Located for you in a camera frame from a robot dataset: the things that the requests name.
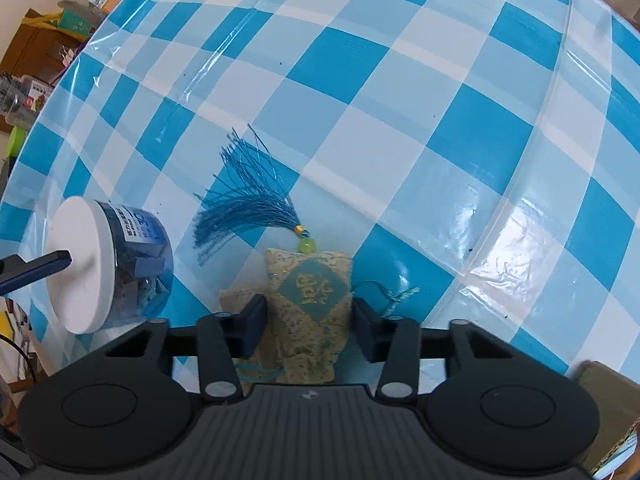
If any cardboard box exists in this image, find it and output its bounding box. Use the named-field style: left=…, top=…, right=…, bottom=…
left=570, top=360, right=640, bottom=480

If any clear jar with white lid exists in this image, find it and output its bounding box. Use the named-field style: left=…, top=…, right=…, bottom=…
left=44, top=197, right=175, bottom=335

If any wooden cabinet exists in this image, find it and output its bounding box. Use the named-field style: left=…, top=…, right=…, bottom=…
left=7, top=7, right=93, bottom=86

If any clear plastic jar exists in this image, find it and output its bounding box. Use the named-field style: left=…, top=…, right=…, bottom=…
left=0, top=72, right=53, bottom=133

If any floral sachet with blue tassel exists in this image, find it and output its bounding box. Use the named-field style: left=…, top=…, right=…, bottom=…
left=192, top=125, right=421, bottom=386

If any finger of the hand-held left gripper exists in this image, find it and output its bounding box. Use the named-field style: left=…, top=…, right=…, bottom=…
left=0, top=251, right=73, bottom=297

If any green box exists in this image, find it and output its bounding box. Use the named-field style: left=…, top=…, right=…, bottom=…
left=57, top=7, right=101, bottom=38

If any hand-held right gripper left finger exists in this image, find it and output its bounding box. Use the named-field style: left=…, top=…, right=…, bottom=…
left=105, top=294, right=268, bottom=406

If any green plastic item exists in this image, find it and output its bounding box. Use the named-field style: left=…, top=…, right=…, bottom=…
left=7, top=127, right=31, bottom=161

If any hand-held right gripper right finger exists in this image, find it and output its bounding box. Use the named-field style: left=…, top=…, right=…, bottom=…
left=351, top=297, right=516, bottom=405

